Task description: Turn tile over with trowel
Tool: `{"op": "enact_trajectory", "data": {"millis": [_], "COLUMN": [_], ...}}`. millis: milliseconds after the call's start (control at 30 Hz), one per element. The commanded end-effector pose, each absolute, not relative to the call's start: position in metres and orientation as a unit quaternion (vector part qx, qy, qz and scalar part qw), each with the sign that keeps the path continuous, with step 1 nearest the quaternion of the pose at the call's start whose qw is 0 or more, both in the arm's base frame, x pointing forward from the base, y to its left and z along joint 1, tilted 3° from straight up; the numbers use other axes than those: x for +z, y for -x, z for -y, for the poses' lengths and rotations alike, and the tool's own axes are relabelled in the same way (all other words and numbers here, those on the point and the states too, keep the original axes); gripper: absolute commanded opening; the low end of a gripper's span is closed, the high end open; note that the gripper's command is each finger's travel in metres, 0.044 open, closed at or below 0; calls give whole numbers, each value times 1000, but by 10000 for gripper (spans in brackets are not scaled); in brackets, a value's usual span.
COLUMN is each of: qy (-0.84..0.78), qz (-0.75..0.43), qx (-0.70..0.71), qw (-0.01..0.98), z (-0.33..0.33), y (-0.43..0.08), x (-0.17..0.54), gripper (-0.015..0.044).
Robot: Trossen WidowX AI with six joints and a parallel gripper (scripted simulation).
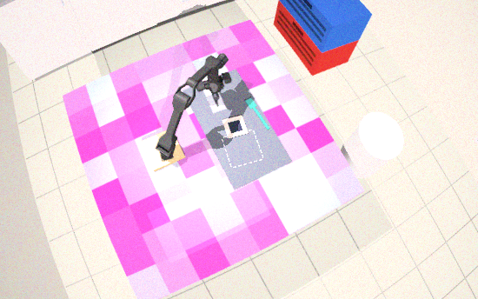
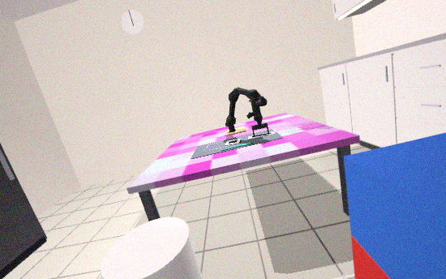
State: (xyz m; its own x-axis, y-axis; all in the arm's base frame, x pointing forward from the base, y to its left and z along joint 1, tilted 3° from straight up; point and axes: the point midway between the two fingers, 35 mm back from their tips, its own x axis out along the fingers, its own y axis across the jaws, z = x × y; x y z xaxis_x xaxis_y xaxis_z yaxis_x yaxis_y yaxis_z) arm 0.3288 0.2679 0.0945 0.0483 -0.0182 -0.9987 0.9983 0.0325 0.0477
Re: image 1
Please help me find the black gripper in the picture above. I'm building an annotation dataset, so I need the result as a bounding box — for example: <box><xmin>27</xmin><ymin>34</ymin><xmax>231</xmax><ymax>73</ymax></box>
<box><xmin>196</xmin><ymin>71</ymin><xmax>231</xmax><ymax>91</ymax></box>

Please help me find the grey rectangular mat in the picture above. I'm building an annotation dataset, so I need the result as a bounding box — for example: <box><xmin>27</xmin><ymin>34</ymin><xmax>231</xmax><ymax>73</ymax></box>
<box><xmin>190</xmin><ymin>69</ymin><xmax>292</xmax><ymax>189</ymax></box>

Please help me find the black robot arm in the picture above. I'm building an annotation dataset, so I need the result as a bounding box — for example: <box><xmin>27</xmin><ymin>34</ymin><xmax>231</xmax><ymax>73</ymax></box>
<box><xmin>156</xmin><ymin>53</ymin><xmax>228</xmax><ymax>162</ymax></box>

